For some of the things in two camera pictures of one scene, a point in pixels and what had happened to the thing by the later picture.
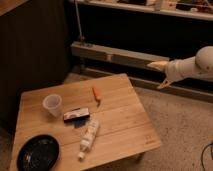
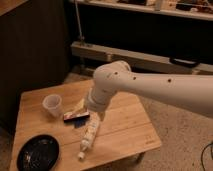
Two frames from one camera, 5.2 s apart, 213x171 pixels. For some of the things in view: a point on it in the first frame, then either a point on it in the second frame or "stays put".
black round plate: (40, 153) stays put
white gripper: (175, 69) -> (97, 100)
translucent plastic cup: (52, 103) stays put
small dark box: (76, 114) stays put
